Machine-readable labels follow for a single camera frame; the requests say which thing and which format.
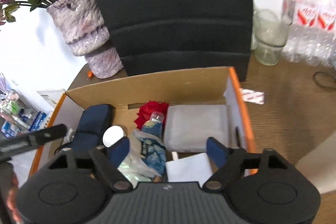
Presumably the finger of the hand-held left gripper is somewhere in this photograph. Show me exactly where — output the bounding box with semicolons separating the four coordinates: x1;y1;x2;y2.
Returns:
28;124;68;148

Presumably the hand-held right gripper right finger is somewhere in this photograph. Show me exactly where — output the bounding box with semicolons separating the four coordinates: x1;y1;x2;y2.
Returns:
203;137;288;193

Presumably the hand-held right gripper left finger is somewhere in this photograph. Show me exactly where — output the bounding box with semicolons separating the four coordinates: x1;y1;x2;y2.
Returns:
47;137;133;193

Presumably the white round lid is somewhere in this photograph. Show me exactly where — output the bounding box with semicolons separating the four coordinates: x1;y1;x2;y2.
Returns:
102;126;125;148

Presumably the blue painted print packet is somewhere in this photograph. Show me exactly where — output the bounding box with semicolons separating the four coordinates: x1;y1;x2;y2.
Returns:
117;112;168;182

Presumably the cardboard box with orange edges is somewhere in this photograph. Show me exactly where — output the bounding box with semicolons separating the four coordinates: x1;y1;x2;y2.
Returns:
28;66;256;180

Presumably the person's left hand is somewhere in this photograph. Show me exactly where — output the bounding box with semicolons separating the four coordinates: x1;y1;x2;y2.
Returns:
5;175;22;224

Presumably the grey folded cloth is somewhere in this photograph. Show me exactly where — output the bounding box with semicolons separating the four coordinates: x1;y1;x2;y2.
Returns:
164;104;231;153

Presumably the box of assorted items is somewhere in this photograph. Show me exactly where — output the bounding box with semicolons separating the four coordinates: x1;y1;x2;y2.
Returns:
0;72;48;138

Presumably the white paper card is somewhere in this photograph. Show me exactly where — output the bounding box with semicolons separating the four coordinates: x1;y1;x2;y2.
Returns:
165;152;214;184

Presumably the white carton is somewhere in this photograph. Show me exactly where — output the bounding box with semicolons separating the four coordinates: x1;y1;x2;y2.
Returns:
36;88;66;109

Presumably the navy glasses case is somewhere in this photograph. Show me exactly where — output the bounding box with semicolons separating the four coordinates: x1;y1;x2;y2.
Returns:
72;104;114;151

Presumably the red and white packet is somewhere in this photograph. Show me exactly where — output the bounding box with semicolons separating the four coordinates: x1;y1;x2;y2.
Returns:
240;88;265;105

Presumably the purple marbled vase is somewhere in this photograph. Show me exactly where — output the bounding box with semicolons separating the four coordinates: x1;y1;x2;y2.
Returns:
47;0;124;79

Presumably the clear glass jar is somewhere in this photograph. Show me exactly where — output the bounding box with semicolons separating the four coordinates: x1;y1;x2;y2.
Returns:
253;9;289;66

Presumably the black chair back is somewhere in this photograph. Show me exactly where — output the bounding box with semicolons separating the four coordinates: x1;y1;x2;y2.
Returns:
80;0;254;83

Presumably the pack of water bottles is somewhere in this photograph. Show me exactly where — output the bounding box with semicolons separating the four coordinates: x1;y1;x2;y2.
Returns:
282;0;336;68

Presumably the black cable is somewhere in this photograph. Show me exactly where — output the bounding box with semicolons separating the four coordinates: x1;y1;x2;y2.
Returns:
312;71;336;89

